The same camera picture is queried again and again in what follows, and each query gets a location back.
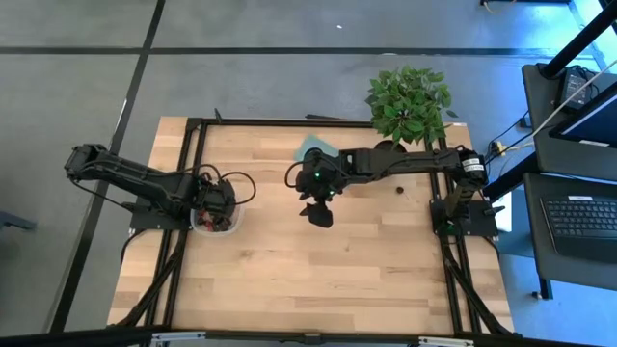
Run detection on teal folded cloth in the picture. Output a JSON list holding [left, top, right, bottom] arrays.
[[293, 133, 340, 161]]

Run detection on black desk with keyboard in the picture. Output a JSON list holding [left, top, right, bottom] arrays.
[[523, 172, 617, 301]]

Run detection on grey metal foot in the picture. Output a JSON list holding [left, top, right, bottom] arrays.
[[0, 209, 39, 232]]

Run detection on black metal pole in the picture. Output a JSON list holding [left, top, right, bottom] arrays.
[[538, 0, 617, 79]]

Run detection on white paper sheet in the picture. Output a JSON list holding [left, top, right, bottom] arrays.
[[495, 204, 513, 233]]

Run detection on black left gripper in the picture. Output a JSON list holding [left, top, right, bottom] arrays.
[[192, 177, 236, 231]]

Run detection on black beam with silver brackets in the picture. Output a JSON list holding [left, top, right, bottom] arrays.
[[0, 326, 617, 347]]

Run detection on clear plastic tupperware container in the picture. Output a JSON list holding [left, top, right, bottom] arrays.
[[189, 204, 246, 237]]

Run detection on black plant pot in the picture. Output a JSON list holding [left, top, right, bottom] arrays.
[[374, 139, 409, 153]]

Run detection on green leafy plant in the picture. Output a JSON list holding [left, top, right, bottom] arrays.
[[364, 65, 459, 146]]

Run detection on black power adapter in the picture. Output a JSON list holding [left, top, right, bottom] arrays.
[[558, 66, 602, 111]]

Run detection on black computer monitor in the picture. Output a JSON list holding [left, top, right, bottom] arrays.
[[549, 81, 617, 149]]

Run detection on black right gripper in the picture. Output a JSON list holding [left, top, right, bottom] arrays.
[[296, 151, 348, 229]]

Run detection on black keyboard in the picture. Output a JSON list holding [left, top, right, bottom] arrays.
[[539, 195, 617, 265]]

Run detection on white cable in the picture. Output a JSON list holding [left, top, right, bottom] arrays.
[[529, 58, 617, 141]]

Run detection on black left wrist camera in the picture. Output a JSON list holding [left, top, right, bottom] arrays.
[[214, 182, 238, 213]]

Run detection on black desk with monitor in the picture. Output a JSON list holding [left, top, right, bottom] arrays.
[[522, 62, 617, 180]]

